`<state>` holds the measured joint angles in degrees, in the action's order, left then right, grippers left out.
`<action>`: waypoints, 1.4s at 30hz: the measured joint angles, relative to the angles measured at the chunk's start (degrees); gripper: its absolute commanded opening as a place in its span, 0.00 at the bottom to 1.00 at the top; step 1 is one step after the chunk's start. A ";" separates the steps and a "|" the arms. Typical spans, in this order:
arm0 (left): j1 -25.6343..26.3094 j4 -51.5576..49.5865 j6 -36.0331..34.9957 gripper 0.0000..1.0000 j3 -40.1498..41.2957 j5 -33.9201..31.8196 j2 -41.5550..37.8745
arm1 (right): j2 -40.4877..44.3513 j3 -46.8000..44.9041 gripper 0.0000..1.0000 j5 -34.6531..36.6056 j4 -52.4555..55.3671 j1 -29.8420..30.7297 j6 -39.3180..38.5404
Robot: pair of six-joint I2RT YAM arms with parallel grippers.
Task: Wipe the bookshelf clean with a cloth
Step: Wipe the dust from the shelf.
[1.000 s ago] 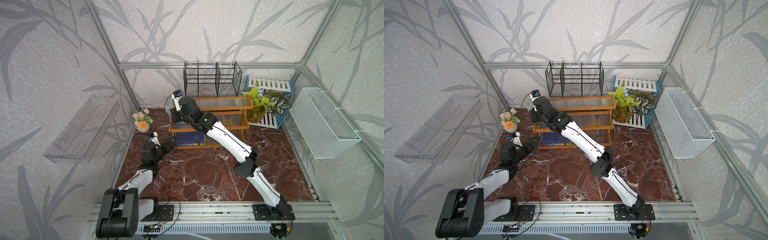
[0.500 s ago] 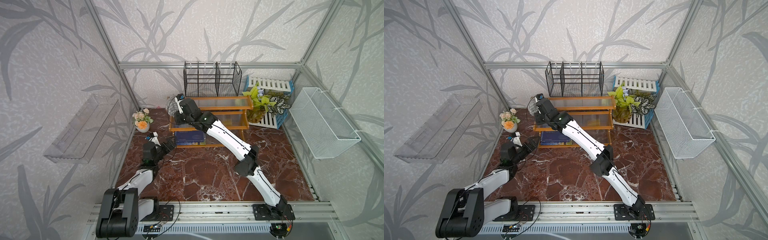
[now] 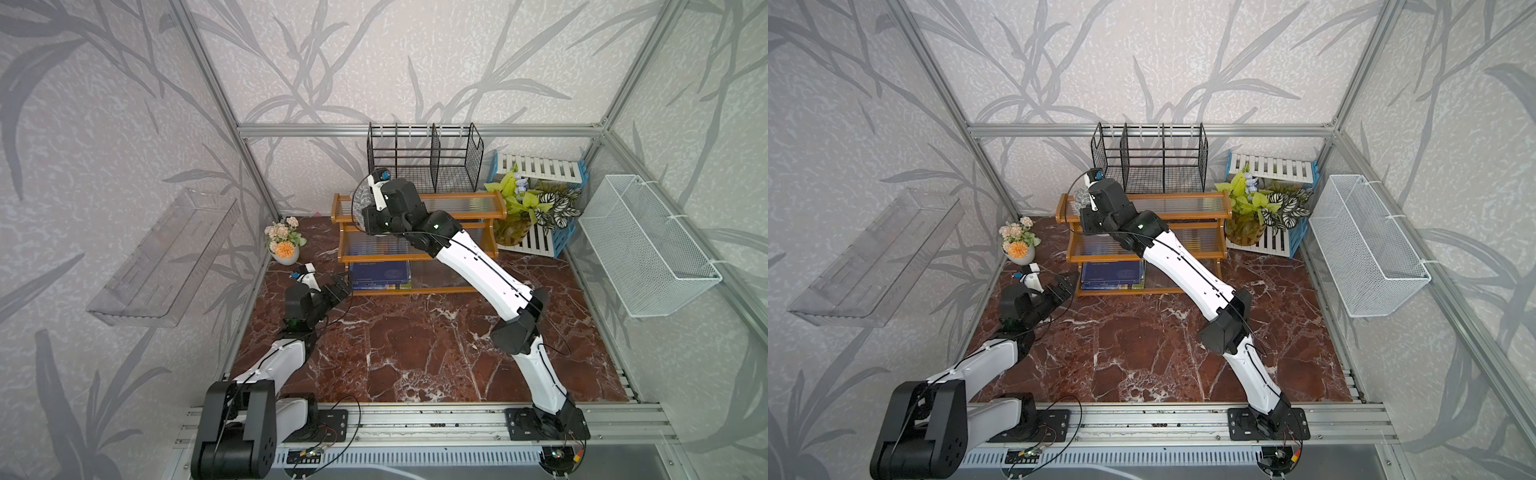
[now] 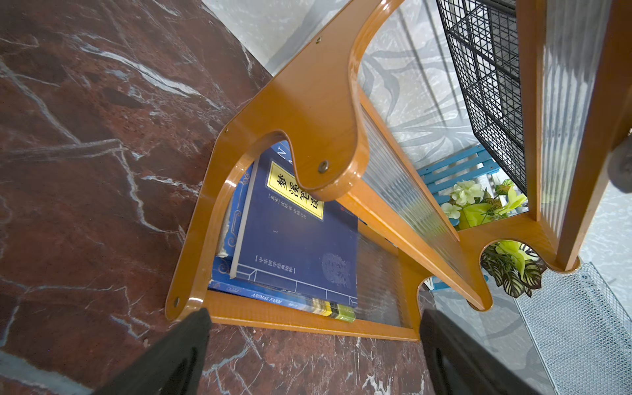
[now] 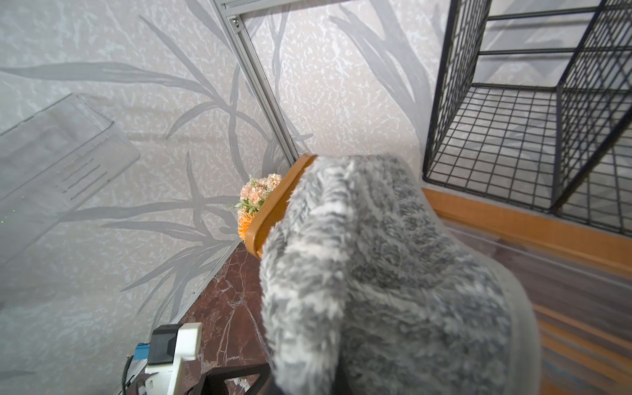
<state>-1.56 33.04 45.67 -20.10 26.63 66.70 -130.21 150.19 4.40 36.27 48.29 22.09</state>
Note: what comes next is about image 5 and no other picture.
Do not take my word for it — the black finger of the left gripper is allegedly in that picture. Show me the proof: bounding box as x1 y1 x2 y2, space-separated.
189 363 272 395

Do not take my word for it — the grey fluffy cloth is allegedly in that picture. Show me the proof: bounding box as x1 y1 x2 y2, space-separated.
260 156 541 394

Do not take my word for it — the orange wooden bookshelf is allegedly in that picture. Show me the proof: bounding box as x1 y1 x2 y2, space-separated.
245 154 631 394

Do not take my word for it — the flower pot with orange flowers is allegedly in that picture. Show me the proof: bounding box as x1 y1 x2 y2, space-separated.
235 174 282 241

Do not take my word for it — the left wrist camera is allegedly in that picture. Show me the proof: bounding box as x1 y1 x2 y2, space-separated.
121 323 202 395

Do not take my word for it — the clear acrylic wall shelf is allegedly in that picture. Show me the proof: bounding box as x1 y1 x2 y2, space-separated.
1 95 140 263

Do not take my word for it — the black wire rack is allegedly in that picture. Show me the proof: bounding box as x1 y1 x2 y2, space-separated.
422 1 631 236

